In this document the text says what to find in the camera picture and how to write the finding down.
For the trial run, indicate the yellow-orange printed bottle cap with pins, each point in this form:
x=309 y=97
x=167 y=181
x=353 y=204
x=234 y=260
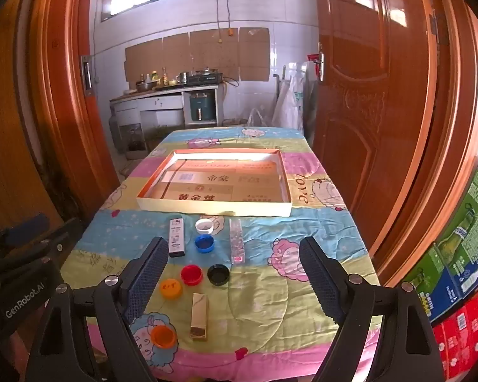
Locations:
x=171 y=288

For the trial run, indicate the metal strike plate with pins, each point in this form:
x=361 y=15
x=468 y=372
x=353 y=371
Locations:
x=87 y=75

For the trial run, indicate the red bottle cap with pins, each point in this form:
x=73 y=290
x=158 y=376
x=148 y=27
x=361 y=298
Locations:
x=191 y=275

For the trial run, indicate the wooden door frame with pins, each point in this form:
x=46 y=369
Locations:
x=63 y=107

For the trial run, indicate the plain orange bottle cap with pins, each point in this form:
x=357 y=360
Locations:
x=163 y=336

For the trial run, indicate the white bottle cap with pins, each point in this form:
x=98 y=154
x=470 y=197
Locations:
x=204 y=227

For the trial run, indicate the black bottle cap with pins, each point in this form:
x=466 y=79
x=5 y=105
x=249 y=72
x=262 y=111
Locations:
x=218 y=274

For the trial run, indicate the shallow cardboard tray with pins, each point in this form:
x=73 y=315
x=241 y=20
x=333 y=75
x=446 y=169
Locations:
x=207 y=208

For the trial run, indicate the brown wooden door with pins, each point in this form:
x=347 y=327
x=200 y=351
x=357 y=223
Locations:
x=366 y=127

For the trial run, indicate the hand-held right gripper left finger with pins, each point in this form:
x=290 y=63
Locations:
x=146 y=276

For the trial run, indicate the wood grain panel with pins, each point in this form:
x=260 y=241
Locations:
x=8 y=147

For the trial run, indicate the green beer carton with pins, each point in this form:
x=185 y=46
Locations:
x=432 y=286
x=474 y=227

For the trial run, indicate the green cap bottle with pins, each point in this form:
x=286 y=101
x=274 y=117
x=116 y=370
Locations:
x=155 y=76

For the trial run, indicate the white printed small box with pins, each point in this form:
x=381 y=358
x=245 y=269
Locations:
x=176 y=238

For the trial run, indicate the round bucket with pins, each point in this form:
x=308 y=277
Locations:
x=234 y=122

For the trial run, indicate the sauce bottle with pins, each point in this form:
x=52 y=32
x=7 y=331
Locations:
x=164 y=76

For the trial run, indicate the white woven bag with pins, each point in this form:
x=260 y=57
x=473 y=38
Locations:
x=290 y=99

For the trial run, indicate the red carton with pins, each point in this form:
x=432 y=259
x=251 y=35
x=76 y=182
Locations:
x=466 y=338

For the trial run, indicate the white kitchen counter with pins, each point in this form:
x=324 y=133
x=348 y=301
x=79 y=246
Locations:
x=159 y=101

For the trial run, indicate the metal basin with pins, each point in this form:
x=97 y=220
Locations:
x=146 y=86

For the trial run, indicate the clear glitter box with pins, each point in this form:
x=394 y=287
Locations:
x=238 y=242

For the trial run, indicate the cardboard wall covering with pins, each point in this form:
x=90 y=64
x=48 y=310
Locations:
x=207 y=51

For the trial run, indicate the gold small box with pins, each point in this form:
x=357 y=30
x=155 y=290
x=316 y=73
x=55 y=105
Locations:
x=199 y=314

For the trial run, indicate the clear plastic bag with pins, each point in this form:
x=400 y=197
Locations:
x=258 y=118

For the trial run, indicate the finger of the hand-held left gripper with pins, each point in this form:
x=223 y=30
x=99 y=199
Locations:
x=26 y=229
x=65 y=236

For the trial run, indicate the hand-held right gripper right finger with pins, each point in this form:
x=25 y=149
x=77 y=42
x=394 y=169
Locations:
x=316 y=276

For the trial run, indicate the black gas stove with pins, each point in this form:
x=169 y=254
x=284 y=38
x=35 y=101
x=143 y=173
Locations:
x=205 y=78

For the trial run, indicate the blue bottle cap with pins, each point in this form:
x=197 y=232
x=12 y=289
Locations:
x=204 y=243

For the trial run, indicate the metal door hinge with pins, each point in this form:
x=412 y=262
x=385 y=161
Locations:
x=439 y=28

